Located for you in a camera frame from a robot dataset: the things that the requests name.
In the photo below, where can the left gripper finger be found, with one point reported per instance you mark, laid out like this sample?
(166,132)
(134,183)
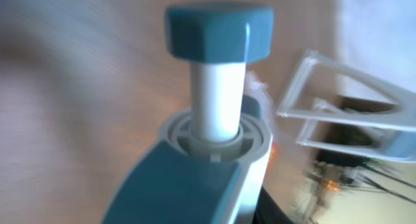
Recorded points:
(269,212)

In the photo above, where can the white pipette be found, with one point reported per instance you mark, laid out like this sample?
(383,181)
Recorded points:
(214,97)

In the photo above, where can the white and blue stand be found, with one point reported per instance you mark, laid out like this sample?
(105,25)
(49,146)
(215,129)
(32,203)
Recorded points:
(357,121)

